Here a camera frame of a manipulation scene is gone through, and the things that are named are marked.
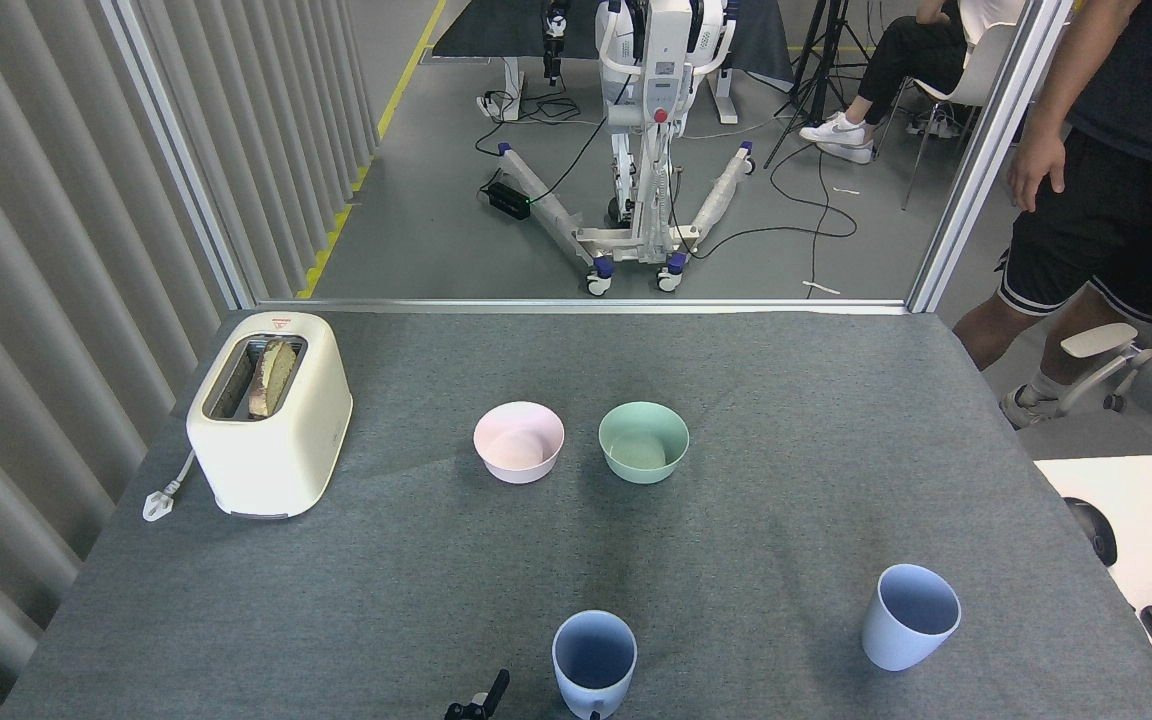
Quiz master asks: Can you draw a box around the dark table with white leg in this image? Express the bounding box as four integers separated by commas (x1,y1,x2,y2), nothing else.
431,0,797,126

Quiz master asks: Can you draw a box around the white toaster plug and cable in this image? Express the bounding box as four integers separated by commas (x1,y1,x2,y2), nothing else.
142,450,199,524

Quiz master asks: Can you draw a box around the silver table edge rail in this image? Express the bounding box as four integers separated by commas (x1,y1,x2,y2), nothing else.
254,298,912,317

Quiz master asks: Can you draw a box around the green bowl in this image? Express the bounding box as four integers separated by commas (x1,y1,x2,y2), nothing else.
598,401,690,486

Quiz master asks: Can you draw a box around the toasted bread slice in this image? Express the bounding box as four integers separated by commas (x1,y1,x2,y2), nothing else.
248,338,298,420

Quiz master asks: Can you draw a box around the white chair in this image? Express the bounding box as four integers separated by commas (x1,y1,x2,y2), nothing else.
881,20,1022,211

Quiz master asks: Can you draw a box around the standing person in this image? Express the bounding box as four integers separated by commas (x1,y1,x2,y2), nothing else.
953,0,1152,431

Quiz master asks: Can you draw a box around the black floor cable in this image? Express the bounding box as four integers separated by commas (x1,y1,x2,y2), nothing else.
671,140,859,301

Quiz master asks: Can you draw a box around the pink bowl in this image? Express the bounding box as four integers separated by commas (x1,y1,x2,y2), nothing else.
473,401,566,486

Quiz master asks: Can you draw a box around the cream white toaster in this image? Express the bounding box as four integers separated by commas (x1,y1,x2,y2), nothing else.
186,311,354,520

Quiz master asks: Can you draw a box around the seated person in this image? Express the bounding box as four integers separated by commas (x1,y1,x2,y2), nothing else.
799,0,1027,164

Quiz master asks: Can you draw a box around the white stand on wheels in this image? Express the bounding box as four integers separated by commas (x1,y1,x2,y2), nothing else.
496,0,757,296

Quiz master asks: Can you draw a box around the black tripod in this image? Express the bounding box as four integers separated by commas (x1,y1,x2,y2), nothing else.
764,0,882,169

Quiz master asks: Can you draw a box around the silver aluminium post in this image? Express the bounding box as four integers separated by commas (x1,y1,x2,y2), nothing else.
906,0,1077,314
101,0,257,311

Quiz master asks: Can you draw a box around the standing person's right hand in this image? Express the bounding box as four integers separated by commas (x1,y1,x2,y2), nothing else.
1007,128,1068,213

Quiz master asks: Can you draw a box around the blue plastic cup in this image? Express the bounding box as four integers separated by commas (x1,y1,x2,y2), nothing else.
860,563,962,672
552,610,638,720

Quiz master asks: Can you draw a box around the black round device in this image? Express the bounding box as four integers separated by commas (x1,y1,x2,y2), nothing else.
1064,497,1119,568

